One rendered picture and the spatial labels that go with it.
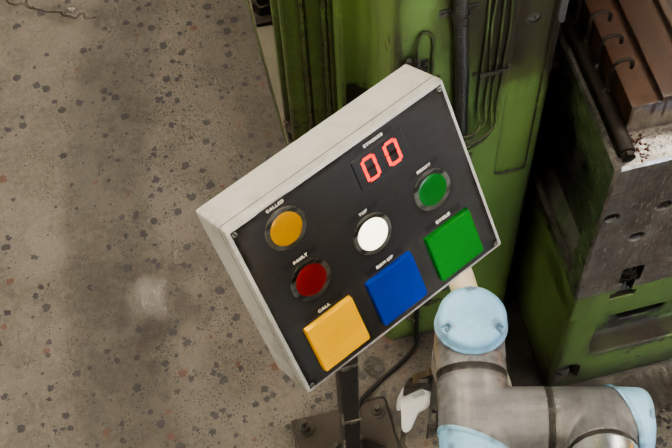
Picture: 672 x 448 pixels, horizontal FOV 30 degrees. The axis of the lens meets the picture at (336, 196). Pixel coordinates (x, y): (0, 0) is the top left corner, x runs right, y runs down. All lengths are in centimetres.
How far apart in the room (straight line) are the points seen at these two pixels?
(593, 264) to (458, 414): 87
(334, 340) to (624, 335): 108
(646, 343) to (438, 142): 111
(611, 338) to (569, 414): 128
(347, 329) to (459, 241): 19
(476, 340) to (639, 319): 131
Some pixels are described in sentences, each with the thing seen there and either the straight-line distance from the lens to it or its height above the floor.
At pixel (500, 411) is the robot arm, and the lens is 130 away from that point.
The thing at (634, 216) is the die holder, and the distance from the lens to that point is 202.
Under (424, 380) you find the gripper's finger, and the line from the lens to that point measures 155.
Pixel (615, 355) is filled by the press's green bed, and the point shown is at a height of 12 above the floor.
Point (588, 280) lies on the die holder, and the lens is 219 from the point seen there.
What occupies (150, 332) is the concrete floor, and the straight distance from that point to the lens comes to 276.
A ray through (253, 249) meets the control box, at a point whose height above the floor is 116.
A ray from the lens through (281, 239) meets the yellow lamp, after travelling 151.
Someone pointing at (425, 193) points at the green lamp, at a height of 109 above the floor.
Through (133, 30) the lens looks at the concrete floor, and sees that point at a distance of 319.
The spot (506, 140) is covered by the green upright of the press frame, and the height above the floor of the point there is 72.
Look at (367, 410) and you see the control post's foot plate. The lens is 264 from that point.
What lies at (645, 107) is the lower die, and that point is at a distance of 186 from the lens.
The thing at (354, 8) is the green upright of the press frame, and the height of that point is 67.
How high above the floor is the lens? 249
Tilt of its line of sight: 60 degrees down
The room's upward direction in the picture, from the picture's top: 3 degrees counter-clockwise
